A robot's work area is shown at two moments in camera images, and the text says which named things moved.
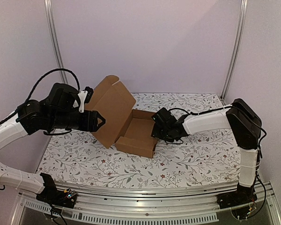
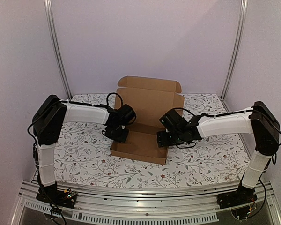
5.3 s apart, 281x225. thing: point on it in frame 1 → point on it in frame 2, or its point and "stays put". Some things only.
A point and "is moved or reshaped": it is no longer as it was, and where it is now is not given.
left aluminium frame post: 50,17 stays put
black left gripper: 90,123 → 122,139
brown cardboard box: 130,130 is moved or reshaped
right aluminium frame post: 243,16 stays put
